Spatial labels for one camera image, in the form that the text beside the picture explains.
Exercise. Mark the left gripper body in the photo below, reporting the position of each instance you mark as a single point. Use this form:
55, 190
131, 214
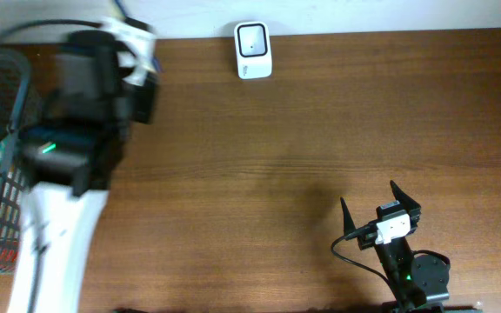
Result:
142, 95

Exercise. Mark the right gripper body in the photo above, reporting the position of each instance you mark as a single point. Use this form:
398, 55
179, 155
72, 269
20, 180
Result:
367, 240

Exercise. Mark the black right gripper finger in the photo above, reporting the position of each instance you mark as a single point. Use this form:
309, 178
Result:
410, 204
349, 227

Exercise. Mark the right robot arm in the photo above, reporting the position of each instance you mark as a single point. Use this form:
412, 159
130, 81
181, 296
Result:
418, 279

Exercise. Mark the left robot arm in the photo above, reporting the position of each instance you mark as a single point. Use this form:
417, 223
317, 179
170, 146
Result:
107, 81

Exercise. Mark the white barcode scanner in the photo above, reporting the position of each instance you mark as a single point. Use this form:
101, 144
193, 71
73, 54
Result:
253, 50

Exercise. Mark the grey plastic mesh basket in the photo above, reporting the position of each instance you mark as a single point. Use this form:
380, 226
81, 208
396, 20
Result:
20, 106

